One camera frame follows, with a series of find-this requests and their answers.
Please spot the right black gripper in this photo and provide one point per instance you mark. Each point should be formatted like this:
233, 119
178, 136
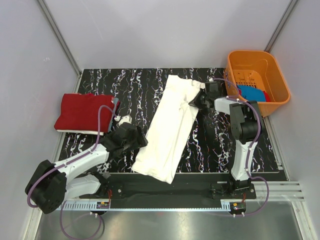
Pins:
195, 102

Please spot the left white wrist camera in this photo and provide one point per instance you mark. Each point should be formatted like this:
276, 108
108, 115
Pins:
123, 119

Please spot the red t shirt in basket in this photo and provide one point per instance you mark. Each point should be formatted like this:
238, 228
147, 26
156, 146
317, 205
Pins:
266, 96

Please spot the folded red t shirt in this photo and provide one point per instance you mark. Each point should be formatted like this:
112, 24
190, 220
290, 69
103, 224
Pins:
86, 112

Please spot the left corner aluminium post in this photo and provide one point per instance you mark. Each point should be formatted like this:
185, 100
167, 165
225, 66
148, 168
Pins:
44, 8

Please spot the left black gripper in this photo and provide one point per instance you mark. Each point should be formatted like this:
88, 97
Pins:
139, 142

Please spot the blue t shirt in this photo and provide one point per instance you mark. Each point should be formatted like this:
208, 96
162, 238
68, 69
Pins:
251, 93

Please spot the right corner aluminium post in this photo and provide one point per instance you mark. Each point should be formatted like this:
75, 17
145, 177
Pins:
281, 25

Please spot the folded grey t shirt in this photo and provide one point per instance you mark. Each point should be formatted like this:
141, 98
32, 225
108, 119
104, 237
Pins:
116, 103

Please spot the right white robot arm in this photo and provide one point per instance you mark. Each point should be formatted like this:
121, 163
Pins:
246, 127

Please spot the orange plastic basket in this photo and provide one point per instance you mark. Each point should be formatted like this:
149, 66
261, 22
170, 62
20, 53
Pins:
258, 69

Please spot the folded white t shirt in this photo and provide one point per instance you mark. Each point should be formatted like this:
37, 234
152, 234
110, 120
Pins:
86, 132

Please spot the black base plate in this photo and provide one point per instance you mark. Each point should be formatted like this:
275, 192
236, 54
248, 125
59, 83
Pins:
193, 189

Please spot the corner aluminium post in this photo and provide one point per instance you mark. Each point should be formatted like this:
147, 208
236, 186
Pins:
44, 8
281, 25

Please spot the grey slotted cable duct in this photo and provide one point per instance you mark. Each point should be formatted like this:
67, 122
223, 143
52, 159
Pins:
120, 206

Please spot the white t shirt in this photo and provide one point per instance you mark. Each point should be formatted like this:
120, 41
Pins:
86, 132
169, 130

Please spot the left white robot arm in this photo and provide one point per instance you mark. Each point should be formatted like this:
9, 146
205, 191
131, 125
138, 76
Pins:
54, 183

